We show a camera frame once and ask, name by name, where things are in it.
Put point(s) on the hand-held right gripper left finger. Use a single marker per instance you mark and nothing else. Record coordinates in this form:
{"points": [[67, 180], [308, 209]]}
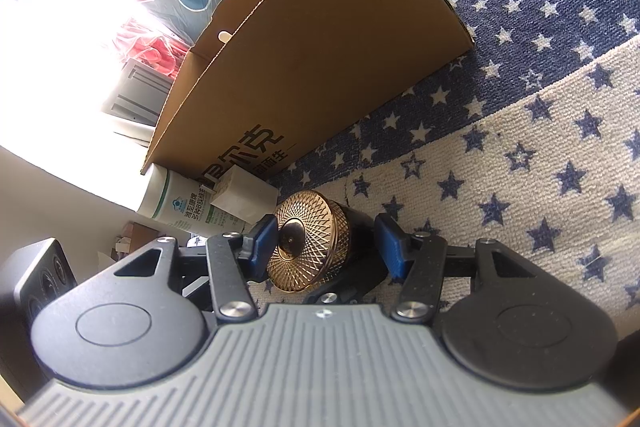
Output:
{"points": [[264, 247]]}

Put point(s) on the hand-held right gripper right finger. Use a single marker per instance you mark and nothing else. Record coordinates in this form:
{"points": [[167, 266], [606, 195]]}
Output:
{"points": [[392, 247]]}

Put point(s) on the black jar with gold lid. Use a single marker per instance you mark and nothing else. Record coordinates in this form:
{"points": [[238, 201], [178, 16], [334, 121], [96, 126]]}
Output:
{"points": [[310, 237]]}

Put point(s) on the white power adapter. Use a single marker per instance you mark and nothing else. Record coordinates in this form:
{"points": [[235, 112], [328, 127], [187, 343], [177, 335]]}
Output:
{"points": [[245, 199]]}

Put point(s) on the white jar with green label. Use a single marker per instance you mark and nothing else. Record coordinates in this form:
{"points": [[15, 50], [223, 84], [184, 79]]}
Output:
{"points": [[170, 202]]}

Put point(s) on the brown cardboard box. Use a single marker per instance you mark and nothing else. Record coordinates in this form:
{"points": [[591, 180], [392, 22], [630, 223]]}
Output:
{"points": [[310, 47]]}

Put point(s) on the star-print blanket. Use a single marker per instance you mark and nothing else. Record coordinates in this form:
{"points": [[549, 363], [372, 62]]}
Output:
{"points": [[525, 132]]}

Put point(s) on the grey plastic panel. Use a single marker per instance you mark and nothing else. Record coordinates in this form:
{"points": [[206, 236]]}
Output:
{"points": [[135, 92]]}

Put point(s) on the red floral cloth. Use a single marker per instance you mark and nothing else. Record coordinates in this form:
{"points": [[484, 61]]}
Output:
{"points": [[150, 52]]}

